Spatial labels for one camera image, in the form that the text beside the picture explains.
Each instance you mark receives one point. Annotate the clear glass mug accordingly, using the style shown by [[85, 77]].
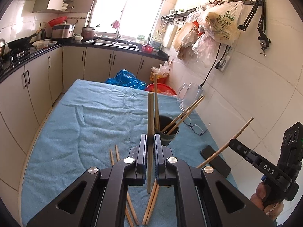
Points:
[[189, 92]]

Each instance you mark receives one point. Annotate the blue plastic bag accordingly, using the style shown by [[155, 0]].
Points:
[[125, 79]]

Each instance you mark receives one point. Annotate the brown clay pot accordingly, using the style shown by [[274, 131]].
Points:
[[88, 34]]

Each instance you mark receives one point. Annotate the clear plastic bag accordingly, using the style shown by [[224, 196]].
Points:
[[162, 71]]

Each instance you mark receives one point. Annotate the white bowls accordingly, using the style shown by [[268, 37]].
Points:
[[40, 44]]

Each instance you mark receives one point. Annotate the dark grey chopstick holder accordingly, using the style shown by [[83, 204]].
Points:
[[170, 137]]

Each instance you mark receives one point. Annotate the small steel kettle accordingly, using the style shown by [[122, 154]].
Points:
[[42, 34]]

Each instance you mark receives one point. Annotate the steel sink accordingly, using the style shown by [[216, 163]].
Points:
[[104, 42]]

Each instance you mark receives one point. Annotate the black smartphone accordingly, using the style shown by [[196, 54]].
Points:
[[221, 169]]

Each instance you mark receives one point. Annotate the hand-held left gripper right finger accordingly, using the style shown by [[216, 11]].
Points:
[[158, 151]]

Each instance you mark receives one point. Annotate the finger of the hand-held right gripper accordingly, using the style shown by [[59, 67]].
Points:
[[243, 152]]

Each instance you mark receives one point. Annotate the person's right hand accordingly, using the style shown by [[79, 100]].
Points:
[[258, 194]]

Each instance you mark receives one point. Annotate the black wall shelf rack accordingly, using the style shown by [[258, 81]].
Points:
[[175, 17]]

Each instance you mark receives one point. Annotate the kitchen window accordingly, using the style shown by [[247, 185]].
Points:
[[127, 11]]

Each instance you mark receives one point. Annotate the pink cloth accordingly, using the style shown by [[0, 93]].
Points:
[[116, 24]]

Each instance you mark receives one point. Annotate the silver rice cooker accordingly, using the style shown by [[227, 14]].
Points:
[[62, 32]]

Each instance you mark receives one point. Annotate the dark-framed eyeglasses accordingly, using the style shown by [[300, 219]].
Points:
[[198, 129]]

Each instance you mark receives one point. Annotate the white detergent bottle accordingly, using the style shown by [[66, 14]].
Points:
[[157, 43]]

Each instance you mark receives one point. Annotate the steel pot with lid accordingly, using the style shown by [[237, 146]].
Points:
[[2, 46]]

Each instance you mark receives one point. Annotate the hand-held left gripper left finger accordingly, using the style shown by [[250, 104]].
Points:
[[142, 151]]

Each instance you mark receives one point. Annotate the white bag of flatbread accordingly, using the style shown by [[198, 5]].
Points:
[[220, 21]]

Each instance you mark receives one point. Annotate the chrome sink faucet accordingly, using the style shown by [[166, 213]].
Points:
[[117, 39]]

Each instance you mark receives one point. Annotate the cluster of hanging plastic bags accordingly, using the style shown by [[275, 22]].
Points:
[[187, 35]]

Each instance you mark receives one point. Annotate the red plastic strainer bowl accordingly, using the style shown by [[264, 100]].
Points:
[[58, 21]]

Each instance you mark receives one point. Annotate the large red floor basin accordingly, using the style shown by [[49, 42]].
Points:
[[163, 88]]

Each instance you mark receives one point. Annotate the white power strip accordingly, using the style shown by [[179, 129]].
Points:
[[224, 62]]

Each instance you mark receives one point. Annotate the light blue towel cloth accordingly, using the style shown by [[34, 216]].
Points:
[[82, 127]]

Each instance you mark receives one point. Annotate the black kitchen countertop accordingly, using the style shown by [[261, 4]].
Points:
[[156, 54]]

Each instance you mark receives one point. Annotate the small red basket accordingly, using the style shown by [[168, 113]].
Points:
[[148, 49]]

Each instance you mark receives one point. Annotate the black frying pan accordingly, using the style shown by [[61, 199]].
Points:
[[19, 43]]

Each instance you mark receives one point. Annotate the gas stove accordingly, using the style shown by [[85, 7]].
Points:
[[14, 56]]

